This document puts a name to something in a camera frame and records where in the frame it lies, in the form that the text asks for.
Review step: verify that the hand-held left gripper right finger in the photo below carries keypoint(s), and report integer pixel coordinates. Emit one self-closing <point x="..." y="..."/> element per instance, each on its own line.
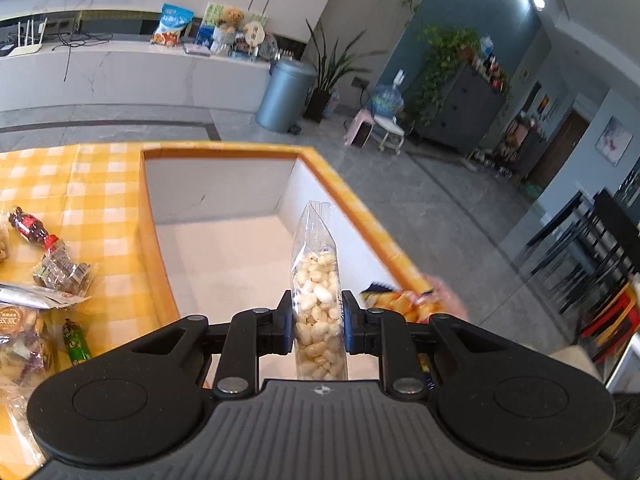
<point x="349" y="327"/>

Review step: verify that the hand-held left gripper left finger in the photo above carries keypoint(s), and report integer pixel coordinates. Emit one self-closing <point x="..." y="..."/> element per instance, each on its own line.
<point x="286" y="327"/>

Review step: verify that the clear puffed corn snack bag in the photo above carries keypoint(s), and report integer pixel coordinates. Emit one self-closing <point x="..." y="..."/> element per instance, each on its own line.
<point x="315" y="285"/>

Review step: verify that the white box with yellow rim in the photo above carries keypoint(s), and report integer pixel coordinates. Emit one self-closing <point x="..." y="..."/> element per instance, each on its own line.
<point x="225" y="240"/>

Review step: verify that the clear mixed snack bag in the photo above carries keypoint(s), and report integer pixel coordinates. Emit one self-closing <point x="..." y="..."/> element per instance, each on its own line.
<point x="20" y="345"/>

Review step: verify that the orange snack bag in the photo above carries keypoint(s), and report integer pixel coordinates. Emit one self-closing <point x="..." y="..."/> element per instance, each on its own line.
<point x="400" y="305"/>

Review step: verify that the pink blurry object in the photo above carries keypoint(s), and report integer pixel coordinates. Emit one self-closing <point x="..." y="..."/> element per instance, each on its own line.
<point x="447" y="297"/>

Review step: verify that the pink stool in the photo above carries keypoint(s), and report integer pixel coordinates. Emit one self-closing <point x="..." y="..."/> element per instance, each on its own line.
<point x="359" y="130"/>

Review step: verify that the white round stool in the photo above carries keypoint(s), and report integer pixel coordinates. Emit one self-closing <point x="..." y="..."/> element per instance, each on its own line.
<point x="389" y="130"/>

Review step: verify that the green snack packet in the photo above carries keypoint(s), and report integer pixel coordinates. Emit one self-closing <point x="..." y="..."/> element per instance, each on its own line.
<point x="76" y="345"/>

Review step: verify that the grey trash bin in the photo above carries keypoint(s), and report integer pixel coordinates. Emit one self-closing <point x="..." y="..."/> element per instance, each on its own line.
<point x="282" y="95"/>

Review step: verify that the dark snack packet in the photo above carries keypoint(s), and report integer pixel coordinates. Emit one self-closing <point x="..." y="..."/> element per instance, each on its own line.
<point x="60" y="272"/>

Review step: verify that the blue water jug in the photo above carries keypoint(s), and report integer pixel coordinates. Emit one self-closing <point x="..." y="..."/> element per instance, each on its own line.
<point x="389" y="97"/>

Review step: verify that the grey cabinet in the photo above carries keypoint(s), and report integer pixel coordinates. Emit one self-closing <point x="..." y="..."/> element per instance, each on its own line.
<point x="465" y="105"/>

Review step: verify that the yellow checkered tablecloth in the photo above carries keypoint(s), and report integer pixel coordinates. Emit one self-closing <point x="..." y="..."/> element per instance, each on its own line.
<point x="75" y="180"/>

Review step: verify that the silver snack packet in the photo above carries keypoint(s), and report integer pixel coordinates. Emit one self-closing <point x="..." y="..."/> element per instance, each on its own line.
<point x="30" y="297"/>

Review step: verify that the long-leaf potted plant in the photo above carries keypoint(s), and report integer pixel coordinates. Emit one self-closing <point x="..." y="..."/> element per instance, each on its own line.
<point x="325" y="70"/>

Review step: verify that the black dining chair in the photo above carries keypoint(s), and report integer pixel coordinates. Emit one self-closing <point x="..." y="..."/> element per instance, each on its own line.
<point x="600" y="240"/>

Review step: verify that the red stool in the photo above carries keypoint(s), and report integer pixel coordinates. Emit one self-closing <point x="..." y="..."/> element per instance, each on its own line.
<point x="615" y="315"/>

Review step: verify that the small cola bottle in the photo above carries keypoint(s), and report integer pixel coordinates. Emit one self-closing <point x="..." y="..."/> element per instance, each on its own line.
<point x="30" y="230"/>

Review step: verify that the brown door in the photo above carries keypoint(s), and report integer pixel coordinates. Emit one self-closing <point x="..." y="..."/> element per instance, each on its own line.
<point x="560" y="150"/>

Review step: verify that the white marble television console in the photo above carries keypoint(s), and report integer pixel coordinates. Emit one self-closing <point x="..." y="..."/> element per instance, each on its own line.
<point x="150" y="75"/>

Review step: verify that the trailing green plant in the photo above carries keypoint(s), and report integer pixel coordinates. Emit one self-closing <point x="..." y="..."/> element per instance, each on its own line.
<point x="442" y="55"/>

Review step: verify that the white basket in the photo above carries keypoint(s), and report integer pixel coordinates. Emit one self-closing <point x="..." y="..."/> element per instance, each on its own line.
<point x="224" y="40"/>

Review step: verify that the round beige plush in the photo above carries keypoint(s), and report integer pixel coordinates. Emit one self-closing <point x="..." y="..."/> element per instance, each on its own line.
<point x="254" y="32"/>

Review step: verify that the row of bottles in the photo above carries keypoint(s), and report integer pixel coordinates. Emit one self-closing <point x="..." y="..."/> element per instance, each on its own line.
<point x="492" y="67"/>

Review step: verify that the brown teddy bear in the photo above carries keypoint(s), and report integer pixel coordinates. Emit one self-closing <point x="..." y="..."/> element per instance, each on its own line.
<point x="231" y="17"/>

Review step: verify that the green picture box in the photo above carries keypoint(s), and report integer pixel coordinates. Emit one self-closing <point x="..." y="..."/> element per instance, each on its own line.
<point x="212" y="12"/>

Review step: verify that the blue snack bag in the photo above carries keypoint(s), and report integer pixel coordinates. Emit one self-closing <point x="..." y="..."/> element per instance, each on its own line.
<point x="172" y="22"/>

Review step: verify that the white router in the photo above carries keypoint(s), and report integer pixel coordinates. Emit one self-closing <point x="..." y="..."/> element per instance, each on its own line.
<point x="27" y="49"/>

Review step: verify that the framed wall picture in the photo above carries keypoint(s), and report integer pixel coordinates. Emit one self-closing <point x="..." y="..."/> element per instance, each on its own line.
<point x="614" y="140"/>

